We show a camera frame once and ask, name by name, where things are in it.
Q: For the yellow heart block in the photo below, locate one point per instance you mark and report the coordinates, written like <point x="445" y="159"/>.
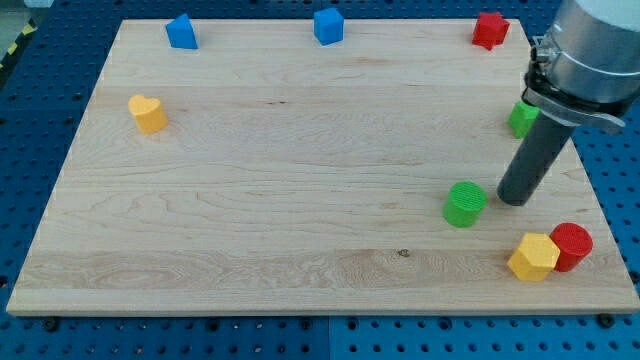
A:
<point x="148" y="114"/>

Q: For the yellow hexagon block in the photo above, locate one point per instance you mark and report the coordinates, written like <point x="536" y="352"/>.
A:
<point x="534" y="258"/>

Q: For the green block behind arm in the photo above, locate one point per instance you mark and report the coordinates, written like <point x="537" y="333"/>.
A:
<point x="522" y="118"/>

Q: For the light wooden board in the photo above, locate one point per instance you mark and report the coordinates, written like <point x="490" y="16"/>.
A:
<point x="301" y="179"/>

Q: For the blue triangle block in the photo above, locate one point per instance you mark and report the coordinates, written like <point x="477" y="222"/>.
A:
<point x="180" y="33"/>

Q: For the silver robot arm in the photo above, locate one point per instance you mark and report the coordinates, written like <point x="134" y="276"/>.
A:
<point x="585" y="69"/>

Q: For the red cylinder block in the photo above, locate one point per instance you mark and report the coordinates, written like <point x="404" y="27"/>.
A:
<point x="574" y="243"/>

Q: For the blue cube block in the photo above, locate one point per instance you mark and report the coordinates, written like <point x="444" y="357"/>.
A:
<point x="328" y="26"/>

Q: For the red star block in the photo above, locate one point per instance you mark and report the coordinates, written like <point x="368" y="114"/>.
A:
<point x="490" y="30"/>

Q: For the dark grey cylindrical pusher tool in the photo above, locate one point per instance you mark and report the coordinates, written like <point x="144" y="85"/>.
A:
<point x="534" y="157"/>

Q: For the green cylinder block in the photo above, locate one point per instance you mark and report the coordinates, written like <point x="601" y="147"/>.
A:
<point x="465" y="202"/>

